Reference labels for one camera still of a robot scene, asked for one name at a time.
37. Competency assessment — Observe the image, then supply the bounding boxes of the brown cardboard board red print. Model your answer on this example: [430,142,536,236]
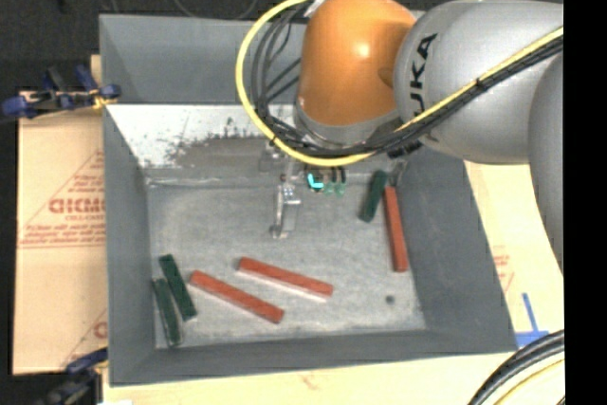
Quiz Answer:
[11,108,111,376]

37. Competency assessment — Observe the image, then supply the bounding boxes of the grey metal bin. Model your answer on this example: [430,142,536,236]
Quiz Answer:
[98,12,519,386]

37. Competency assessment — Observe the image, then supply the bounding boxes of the dark green flat block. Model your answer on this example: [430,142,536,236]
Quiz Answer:
[151,277,184,348]
[157,253,198,322]
[358,169,390,225]

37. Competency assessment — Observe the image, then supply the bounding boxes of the black cylinder on white bracket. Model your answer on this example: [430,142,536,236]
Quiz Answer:
[386,139,424,187]

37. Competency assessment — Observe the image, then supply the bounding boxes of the red-brown flat block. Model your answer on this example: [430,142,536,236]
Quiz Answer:
[382,185,411,274]
[234,255,335,303]
[188,269,286,325]

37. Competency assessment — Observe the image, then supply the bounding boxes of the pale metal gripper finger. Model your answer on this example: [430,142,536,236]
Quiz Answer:
[268,184,289,240]
[285,185,303,234]

